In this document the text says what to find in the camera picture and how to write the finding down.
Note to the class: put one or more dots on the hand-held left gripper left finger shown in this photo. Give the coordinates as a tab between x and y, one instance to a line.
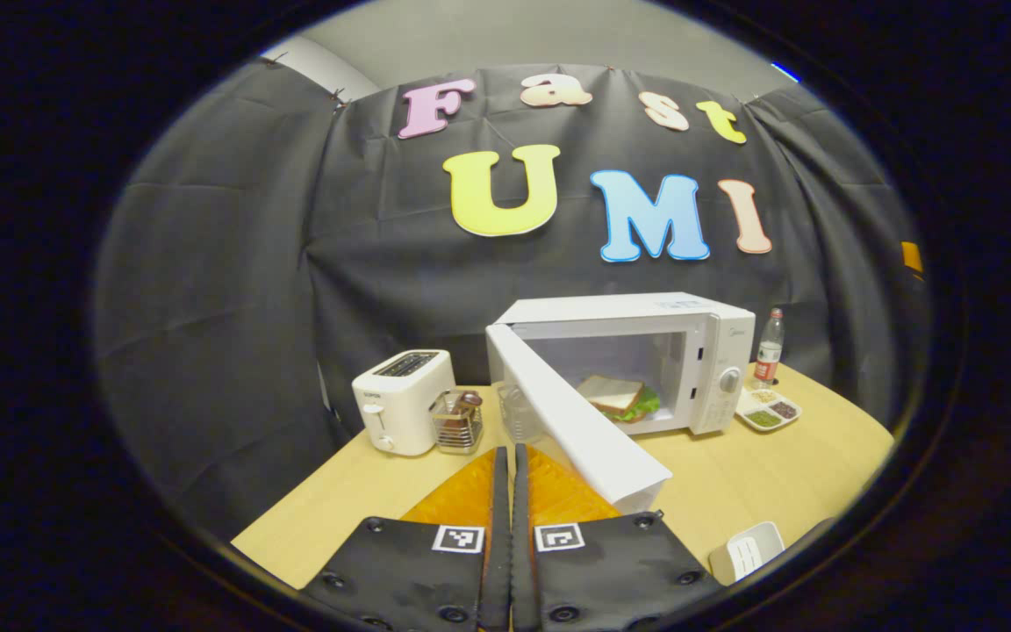
498	527

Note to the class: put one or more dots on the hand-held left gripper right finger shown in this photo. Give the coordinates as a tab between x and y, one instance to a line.
523	544

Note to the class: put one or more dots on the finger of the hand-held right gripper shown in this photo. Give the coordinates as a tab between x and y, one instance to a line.
911	259

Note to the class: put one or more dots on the lettuce sandwich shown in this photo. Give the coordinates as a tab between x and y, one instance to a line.
611	395

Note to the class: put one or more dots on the white microwave oven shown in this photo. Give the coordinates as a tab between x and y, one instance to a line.
716	342

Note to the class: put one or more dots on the clear holder with brown sachets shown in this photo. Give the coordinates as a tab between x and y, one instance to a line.
457	430

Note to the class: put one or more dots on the white toaster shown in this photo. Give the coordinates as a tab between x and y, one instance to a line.
400	412

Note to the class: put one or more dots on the clear bottle with red label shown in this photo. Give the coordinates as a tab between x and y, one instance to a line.
768	360

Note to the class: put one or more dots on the white divided dish of beans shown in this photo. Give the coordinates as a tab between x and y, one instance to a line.
747	405

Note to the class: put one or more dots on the white rectangular dish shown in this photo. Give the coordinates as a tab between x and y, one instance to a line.
747	553

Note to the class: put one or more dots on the black backdrop cloth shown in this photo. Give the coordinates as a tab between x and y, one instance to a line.
251	307

